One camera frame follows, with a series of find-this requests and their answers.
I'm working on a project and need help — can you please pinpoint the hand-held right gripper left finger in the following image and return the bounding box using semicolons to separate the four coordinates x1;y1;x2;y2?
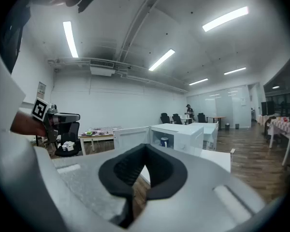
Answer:
52;143;147;228

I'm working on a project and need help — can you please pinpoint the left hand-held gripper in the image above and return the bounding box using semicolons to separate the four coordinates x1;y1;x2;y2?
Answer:
31;97;81;144

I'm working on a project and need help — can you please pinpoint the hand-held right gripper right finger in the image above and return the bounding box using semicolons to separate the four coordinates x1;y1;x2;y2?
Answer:
128;143;267;232

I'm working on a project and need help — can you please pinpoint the person's left forearm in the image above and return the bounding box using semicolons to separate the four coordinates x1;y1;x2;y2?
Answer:
10;112;47;137

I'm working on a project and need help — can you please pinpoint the pile of small white boxes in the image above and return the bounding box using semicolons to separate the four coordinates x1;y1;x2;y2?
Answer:
61;141;75;152

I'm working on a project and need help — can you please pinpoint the checkered cloth table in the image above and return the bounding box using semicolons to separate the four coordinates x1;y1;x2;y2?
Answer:
78;126;123;156
267;118;290;167

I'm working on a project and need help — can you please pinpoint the white air conditioner unit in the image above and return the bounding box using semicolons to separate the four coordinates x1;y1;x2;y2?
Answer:
89;59;117;77

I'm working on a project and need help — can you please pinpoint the ceiling light strip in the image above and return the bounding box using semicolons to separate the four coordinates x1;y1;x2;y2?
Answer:
223;67;247;76
202;6;249;32
148;48;176;72
188;78;209;86
62;21;79;58

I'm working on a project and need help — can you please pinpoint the white ceiling pipe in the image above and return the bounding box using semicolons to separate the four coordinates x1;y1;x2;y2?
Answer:
47;58;189;93

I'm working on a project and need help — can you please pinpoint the round wooden table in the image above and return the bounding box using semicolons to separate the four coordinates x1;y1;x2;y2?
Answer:
209;116;227;131

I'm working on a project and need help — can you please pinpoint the black monitor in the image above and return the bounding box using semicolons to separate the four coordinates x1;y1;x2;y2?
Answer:
261;101;276;116

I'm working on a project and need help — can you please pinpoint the wall poster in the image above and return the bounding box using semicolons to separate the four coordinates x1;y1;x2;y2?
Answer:
37;81;47;102

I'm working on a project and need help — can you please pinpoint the black head-worn camera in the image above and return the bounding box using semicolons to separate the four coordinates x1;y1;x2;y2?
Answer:
77;0;98;14

